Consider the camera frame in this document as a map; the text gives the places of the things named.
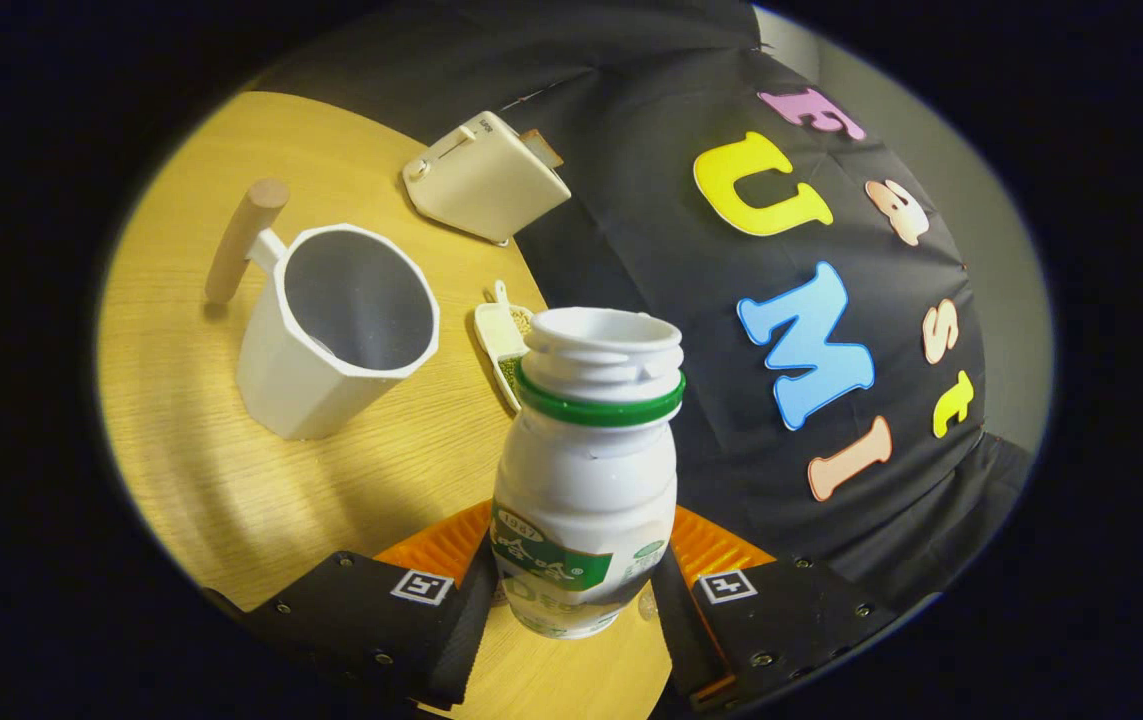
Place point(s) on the wooden table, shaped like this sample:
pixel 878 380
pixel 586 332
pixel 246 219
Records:
pixel 181 450

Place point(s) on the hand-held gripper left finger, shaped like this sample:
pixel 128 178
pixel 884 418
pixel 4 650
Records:
pixel 461 640

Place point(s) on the small white seed tray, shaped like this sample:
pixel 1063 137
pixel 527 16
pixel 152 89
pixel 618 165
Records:
pixel 499 335

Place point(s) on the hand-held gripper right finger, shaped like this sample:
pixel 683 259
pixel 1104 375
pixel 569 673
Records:
pixel 676 630

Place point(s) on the brown toast slice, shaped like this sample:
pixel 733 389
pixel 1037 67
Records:
pixel 545 150

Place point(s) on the cream toaster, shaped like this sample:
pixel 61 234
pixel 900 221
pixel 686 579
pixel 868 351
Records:
pixel 486 185

